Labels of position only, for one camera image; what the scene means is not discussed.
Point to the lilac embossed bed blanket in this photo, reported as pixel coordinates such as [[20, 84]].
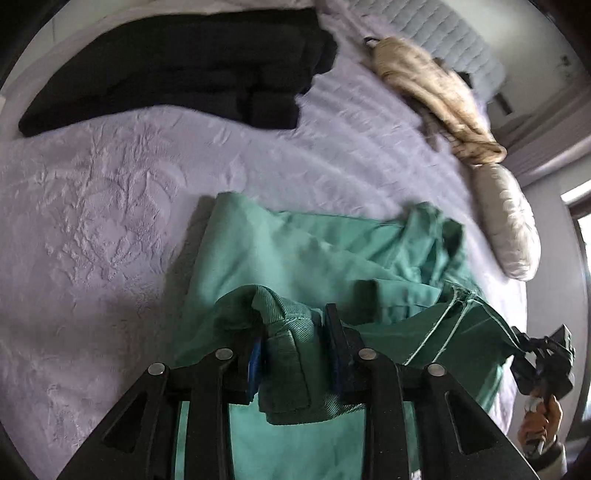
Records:
[[115, 207]]

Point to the grey quilted headboard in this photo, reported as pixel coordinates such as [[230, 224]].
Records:
[[443, 32]]

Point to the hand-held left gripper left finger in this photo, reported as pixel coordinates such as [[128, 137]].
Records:
[[254, 369]]

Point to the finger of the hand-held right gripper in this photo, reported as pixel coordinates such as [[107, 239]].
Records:
[[526, 342]]

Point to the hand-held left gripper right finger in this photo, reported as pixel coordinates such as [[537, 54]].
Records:
[[334, 369]]

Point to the round white pleated pillow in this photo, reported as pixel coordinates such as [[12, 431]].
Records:
[[508, 221]]

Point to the green work jacket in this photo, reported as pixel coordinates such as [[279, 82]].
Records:
[[277, 258]]

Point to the window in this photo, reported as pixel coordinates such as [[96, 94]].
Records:
[[577, 240]]

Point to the beige garment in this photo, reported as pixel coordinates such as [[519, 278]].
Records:
[[429, 87]]

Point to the person's right hand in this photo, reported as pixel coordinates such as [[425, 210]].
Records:
[[542, 422]]

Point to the black garment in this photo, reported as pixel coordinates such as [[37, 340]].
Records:
[[161, 69]]

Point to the person's right forearm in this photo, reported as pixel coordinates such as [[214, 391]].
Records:
[[551, 464]]

